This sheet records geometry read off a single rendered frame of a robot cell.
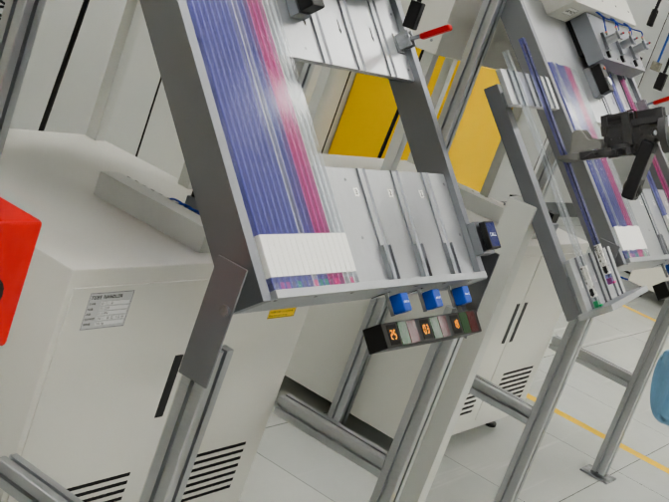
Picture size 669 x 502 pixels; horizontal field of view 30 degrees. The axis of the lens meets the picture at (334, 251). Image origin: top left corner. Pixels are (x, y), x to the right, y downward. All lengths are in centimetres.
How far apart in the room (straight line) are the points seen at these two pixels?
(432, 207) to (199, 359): 66
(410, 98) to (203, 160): 70
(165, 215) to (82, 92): 207
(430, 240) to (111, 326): 56
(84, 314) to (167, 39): 44
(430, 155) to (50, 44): 200
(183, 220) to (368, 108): 331
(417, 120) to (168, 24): 69
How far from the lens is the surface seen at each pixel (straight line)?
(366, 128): 540
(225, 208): 166
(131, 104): 440
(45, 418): 196
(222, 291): 162
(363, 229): 194
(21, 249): 145
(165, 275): 201
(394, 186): 207
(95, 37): 416
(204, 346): 164
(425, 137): 228
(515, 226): 246
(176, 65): 173
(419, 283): 199
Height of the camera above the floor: 118
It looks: 13 degrees down
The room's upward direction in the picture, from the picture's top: 20 degrees clockwise
